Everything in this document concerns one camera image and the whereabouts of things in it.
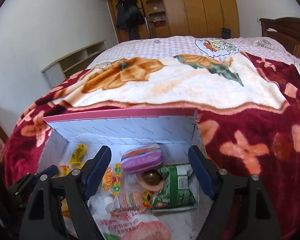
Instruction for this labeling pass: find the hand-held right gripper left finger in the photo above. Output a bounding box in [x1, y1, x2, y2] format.
[19, 145, 112, 240]

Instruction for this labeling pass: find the dark wooden headboard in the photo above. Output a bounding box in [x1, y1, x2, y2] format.
[259, 17, 300, 60]

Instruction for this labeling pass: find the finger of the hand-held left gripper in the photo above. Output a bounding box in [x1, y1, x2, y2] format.
[7, 165, 59, 200]

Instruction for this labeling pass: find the wooden wardrobe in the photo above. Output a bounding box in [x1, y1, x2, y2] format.
[93, 0, 240, 43]

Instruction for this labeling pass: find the red floral blanket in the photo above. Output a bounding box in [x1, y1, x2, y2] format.
[4, 51, 300, 240]

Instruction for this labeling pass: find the purple tin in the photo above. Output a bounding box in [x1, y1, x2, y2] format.
[121, 144, 163, 174]

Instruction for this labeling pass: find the green snack bag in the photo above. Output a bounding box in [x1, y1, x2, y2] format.
[151, 163, 198, 210]

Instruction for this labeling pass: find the black coat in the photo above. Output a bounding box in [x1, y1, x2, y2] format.
[116, 0, 145, 39]

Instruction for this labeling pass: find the cracker packet with orange ends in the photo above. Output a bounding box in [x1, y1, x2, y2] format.
[57, 165, 72, 217]

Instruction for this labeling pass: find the burger gummy packet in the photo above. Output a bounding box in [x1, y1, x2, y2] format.
[117, 189, 152, 212]

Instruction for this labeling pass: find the colourful candy packet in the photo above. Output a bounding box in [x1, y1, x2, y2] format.
[102, 163, 122, 197]

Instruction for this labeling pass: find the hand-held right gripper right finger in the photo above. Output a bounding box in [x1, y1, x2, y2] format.
[188, 145, 282, 240]

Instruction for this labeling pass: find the pink cardboard box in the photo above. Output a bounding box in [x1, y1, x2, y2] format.
[42, 107, 205, 240]

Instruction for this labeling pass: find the white pink drink pouch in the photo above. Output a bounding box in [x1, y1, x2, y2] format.
[89, 195, 172, 240]

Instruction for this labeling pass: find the white bookshelf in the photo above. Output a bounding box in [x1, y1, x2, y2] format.
[41, 39, 107, 88]

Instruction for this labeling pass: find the orange lid jelly cup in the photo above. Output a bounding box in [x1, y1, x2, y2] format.
[136, 169, 165, 191]

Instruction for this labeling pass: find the yellow candy packet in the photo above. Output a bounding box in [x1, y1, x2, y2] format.
[69, 144, 87, 165]

